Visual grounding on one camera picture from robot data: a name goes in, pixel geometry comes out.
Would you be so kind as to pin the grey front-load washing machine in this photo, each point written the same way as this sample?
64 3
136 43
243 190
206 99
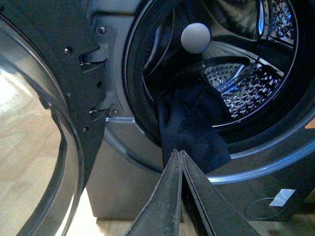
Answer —
246 66

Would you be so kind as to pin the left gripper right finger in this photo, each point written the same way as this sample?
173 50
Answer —
206 211

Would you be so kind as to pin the white tag on filter cover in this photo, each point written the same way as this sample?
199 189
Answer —
282 197

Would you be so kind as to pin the white drum centre knob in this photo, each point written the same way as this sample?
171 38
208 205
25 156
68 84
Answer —
196 38

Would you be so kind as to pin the dark navy knit garment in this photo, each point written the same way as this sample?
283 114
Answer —
186 119

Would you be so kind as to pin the orange warning sticker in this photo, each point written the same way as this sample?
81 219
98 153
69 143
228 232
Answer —
311 124

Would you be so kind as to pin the washing machine door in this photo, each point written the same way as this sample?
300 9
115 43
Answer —
52 85

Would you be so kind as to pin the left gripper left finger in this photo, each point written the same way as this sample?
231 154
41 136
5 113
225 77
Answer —
161 215

